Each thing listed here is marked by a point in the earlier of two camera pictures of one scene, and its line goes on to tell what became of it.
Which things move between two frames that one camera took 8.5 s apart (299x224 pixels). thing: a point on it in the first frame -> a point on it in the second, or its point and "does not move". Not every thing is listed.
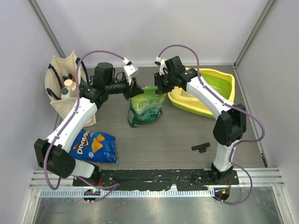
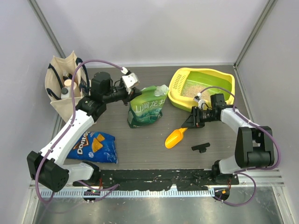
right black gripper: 160,88 -> 194,120
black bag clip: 202,148 does not move
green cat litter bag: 145,107 does not move
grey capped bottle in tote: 65,93 does not move
